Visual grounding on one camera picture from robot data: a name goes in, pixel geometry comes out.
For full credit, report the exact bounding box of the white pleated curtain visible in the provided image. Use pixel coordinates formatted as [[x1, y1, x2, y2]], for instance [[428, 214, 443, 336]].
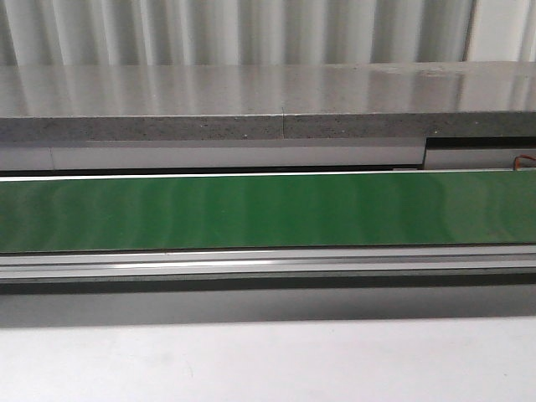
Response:
[[1, 1, 535, 66]]

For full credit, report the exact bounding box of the aluminium conveyor front rail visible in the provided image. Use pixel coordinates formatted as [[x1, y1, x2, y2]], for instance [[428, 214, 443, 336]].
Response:
[[1, 245, 535, 283]]

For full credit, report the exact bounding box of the red orange cable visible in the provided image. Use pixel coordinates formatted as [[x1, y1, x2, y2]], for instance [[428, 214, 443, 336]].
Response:
[[510, 155, 536, 172]]

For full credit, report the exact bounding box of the white conveyor back rail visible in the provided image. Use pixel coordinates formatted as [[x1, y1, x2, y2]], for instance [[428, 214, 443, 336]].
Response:
[[1, 137, 535, 172]]

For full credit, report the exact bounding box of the green conveyor belt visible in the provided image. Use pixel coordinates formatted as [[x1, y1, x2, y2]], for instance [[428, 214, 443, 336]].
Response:
[[1, 170, 535, 254]]

